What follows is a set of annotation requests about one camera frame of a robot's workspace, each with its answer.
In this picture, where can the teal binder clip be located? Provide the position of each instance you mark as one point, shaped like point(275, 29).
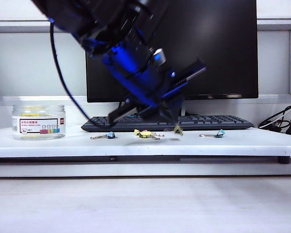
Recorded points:
point(220, 133)

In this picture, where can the black board foot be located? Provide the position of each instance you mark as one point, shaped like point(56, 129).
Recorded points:
point(284, 161)

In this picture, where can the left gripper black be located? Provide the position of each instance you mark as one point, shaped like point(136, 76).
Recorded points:
point(174, 77)

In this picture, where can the left robot arm black blue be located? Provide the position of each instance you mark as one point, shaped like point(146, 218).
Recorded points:
point(99, 24)

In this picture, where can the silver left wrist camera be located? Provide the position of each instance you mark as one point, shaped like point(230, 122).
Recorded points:
point(159, 57)

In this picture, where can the white lower slab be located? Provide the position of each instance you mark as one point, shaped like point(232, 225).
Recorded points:
point(135, 170)

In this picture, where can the black AOC monitor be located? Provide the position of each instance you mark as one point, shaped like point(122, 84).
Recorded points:
point(220, 48)

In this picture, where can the grey office partition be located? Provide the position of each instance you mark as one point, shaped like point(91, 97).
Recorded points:
point(26, 68)

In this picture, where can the black computer keyboard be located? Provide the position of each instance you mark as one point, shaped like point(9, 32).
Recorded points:
point(208, 122)

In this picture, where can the white raised desk board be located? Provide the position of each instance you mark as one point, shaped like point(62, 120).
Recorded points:
point(63, 145)

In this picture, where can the silver monitor stand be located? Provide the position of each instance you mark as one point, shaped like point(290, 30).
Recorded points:
point(184, 109)

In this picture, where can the clear plastic clip jar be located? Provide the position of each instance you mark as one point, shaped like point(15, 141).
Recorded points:
point(38, 126)

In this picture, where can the pink binder clip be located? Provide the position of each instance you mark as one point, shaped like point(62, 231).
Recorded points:
point(143, 134)

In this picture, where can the light blue binder clip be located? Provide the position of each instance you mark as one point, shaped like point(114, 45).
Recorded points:
point(110, 135)

